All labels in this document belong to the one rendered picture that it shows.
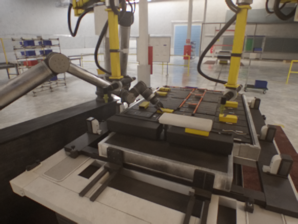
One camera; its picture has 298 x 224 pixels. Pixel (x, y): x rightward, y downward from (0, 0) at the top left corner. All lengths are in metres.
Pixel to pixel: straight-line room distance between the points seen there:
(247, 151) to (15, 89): 1.68
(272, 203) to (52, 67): 1.62
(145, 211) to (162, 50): 9.09
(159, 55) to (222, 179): 9.00
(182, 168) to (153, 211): 0.29
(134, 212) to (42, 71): 1.11
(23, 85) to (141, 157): 0.96
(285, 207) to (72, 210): 1.13
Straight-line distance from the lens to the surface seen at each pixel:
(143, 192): 1.24
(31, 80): 1.49
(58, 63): 1.47
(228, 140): 1.22
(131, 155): 1.23
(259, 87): 7.64
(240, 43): 1.26
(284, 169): 1.42
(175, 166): 1.13
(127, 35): 2.29
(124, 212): 1.07
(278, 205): 1.24
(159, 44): 9.78
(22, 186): 1.41
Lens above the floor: 1.66
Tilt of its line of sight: 21 degrees down
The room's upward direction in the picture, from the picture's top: straight up
